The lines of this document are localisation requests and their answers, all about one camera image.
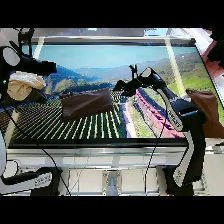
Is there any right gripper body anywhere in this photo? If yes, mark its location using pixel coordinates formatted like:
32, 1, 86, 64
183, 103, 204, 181
122, 78, 144, 95

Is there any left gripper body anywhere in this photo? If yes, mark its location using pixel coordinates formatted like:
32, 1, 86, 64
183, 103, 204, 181
33, 59, 58, 77

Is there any brown T-shirt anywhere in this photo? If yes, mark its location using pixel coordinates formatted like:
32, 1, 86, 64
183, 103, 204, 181
59, 87, 115, 123

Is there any beige garment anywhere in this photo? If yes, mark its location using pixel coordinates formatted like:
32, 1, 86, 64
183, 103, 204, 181
6, 70, 47, 102

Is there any reddish brown garment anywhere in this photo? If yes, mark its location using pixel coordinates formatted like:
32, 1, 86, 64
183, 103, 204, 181
185, 87, 224, 139

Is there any black cable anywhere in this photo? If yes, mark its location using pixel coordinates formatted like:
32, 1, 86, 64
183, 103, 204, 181
143, 109, 167, 196
2, 108, 72, 197

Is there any silver frame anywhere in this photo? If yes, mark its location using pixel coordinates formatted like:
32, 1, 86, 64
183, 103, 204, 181
0, 145, 224, 197

